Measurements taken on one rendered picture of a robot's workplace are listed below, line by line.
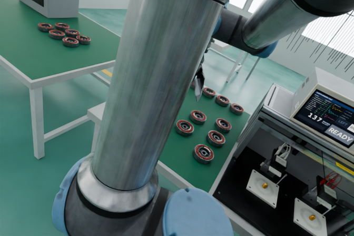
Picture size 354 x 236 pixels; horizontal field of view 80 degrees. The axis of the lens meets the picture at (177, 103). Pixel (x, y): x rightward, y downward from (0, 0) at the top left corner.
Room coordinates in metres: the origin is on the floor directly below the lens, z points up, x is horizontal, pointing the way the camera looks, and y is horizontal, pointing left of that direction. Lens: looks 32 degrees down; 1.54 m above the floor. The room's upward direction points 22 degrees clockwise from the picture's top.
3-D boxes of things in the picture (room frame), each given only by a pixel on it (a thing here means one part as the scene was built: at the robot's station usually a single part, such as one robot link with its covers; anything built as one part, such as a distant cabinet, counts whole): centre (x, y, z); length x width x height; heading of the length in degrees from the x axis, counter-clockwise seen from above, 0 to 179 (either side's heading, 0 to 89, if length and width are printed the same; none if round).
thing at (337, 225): (0.75, -0.69, 0.76); 0.64 x 0.47 x 0.02; 71
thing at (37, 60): (1.70, 1.50, 0.38); 1.85 x 1.10 x 0.75; 71
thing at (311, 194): (0.83, -0.84, 0.80); 0.08 x 0.05 x 0.06; 71
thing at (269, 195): (0.78, -0.57, 0.78); 0.15 x 0.15 x 0.01; 71
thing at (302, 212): (0.70, -0.80, 0.78); 0.15 x 0.15 x 0.01; 71
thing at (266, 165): (0.91, -0.62, 0.80); 0.08 x 0.05 x 0.06; 71
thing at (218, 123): (1.18, -0.34, 0.77); 0.11 x 0.11 x 0.04
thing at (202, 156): (0.85, -0.24, 0.77); 0.11 x 0.11 x 0.04
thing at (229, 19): (0.58, -0.01, 1.45); 0.11 x 0.11 x 0.08; 87
